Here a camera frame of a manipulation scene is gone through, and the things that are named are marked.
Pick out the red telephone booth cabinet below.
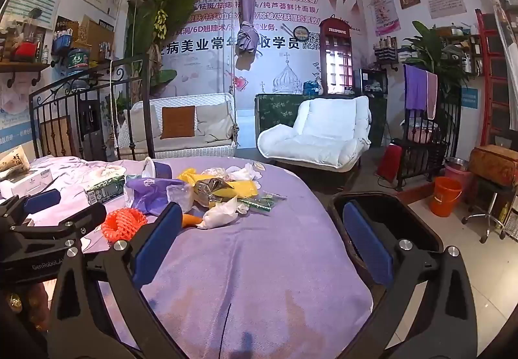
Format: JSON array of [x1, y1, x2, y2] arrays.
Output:
[[319, 18, 354, 95]]

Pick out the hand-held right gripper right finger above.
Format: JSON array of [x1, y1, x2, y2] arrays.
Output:
[[342, 199, 480, 359]]

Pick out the green potted plant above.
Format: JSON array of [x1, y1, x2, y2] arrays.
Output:
[[402, 21, 480, 101]]

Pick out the blue basket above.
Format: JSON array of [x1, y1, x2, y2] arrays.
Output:
[[52, 35, 73, 56]]

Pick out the black trash bin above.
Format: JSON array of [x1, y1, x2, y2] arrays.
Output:
[[327, 192, 444, 295]]

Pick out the pink basin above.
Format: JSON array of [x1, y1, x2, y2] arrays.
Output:
[[444, 165, 474, 192]]

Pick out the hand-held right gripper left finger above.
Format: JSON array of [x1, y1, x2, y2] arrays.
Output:
[[48, 202, 191, 359]]

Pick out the orange-brown cushion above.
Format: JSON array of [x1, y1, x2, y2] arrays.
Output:
[[161, 106, 197, 140]]

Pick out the clear plastic bag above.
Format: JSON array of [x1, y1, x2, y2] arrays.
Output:
[[167, 183, 195, 214]]

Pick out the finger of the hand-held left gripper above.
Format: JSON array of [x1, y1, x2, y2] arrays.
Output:
[[12, 202, 108, 247], [0, 189, 62, 231]]

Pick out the purple towel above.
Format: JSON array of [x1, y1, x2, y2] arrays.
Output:
[[405, 64, 429, 114]]

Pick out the white cardboard box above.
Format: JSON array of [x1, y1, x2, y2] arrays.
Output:
[[0, 169, 55, 200]]

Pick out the yellow foam fruit net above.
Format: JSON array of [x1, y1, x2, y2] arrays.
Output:
[[177, 167, 203, 184]]

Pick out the brown cushioned stool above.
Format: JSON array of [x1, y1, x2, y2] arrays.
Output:
[[461, 144, 518, 242]]

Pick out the yellow snack bag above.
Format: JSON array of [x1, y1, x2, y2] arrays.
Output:
[[214, 179, 260, 200]]

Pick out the large wall poster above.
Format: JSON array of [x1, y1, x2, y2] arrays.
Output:
[[154, 0, 369, 101]]

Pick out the pink towel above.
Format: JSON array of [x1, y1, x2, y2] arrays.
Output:
[[426, 72, 438, 119]]

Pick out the red ladder shelf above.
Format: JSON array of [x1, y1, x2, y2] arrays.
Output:
[[475, 9, 518, 145]]

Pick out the orange foam fruit net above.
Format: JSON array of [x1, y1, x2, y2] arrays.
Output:
[[100, 207, 148, 242]]

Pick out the white duvet on bed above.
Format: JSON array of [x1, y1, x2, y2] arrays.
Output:
[[257, 95, 372, 174]]

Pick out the wall shelf with bottles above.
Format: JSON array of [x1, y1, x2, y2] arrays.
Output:
[[374, 35, 405, 68]]

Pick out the orange bucket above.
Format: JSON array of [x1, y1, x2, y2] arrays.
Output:
[[430, 176, 463, 218]]

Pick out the white wicker swing seat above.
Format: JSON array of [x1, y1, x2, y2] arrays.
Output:
[[117, 93, 239, 161]]

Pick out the shiny foil wrapper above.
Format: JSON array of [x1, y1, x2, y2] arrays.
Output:
[[193, 177, 235, 208]]

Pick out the beige paper bag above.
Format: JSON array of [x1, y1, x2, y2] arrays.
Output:
[[0, 144, 31, 174]]

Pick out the wooden wall shelf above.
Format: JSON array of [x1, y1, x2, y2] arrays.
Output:
[[0, 62, 51, 86]]

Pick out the person's left hand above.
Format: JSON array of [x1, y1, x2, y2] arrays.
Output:
[[0, 282, 53, 343]]

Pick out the purple towel blanket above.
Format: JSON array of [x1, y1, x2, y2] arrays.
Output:
[[40, 157, 374, 359]]

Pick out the green clear snack wrapper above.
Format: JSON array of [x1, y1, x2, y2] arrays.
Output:
[[239, 193, 288, 216]]

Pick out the black iron rack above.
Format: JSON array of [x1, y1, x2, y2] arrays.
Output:
[[399, 92, 462, 192]]

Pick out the red plastic bucket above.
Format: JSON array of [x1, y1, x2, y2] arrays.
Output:
[[377, 143, 403, 183]]

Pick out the framed picture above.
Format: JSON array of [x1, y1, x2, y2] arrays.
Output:
[[359, 68, 388, 95]]

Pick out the brown cardboard box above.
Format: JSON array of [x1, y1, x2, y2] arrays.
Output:
[[79, 15, 116, 60]]

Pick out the blue water jug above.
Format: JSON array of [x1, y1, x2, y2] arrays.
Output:
[[67, 47, 92, 74]]

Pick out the purple plastic bag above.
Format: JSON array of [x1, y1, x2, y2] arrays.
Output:
[[123, 177, 191, 216]]

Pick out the black iron bed frame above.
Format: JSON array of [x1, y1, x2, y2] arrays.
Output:
[[28, 53, 156, 161]]

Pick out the large crumpled white paper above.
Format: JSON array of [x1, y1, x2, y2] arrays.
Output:
[[197, 195, 239, 230]]

